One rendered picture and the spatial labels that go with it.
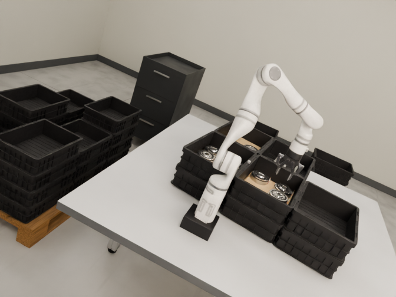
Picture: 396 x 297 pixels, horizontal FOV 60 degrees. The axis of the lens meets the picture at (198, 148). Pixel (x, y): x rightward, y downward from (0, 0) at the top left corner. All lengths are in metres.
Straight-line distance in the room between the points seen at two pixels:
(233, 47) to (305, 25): 1.00
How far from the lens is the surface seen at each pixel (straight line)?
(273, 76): 1.52
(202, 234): 1.56
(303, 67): 5.05
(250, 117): 1.47
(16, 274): 2.19
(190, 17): 5.32
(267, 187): 1.92
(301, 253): 1.74
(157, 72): 3.27
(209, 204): 1.52
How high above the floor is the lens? 1.65
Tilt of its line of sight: 24 degrees down
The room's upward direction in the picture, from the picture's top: 22 degrees clockwise
